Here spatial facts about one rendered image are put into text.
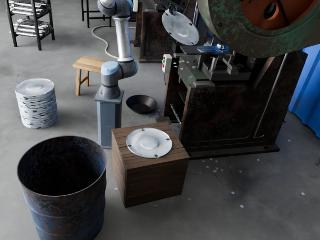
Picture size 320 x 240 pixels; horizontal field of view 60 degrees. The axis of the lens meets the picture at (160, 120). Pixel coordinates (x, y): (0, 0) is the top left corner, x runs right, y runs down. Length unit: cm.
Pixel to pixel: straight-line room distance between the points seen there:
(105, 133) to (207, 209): 92
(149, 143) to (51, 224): 71
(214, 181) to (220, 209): 24
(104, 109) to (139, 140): 40
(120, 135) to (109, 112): 28
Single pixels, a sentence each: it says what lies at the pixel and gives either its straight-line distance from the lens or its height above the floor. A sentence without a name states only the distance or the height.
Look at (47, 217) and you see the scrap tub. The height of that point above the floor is 31.
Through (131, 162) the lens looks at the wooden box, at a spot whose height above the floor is 35.
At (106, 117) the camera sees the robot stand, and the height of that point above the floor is 30.
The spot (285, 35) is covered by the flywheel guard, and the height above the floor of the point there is 105.
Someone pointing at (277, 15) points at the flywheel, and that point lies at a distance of 176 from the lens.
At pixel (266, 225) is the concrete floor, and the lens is 200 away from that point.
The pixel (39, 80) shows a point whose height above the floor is 31.
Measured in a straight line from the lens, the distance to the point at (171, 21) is 191.
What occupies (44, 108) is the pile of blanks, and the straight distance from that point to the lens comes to 240.
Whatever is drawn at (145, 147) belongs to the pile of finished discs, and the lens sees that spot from 171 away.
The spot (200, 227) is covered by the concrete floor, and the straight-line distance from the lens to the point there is 183.
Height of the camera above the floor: 149
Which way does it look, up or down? 35 degrees down
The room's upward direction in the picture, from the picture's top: 7 degrees clockwise
